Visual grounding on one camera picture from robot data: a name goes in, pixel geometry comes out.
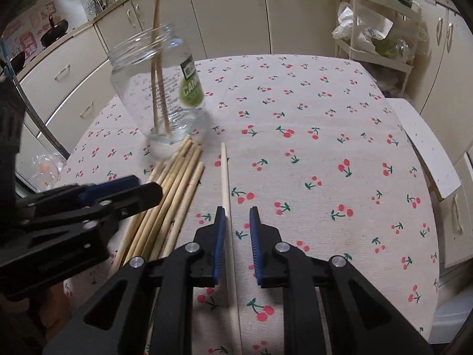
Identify single wooden chopstick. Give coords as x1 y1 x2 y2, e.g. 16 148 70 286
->
221 142 243 355

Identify clear glass jar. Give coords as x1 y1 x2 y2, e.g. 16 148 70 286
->
108 23 205 144

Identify black wok on stove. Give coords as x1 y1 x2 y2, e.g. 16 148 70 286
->
40 15 69 48

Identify white wooden stool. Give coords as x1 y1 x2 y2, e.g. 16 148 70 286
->
387 98 461 201

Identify white storage trolley rack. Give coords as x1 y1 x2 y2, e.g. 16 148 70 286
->
332 0 427 96

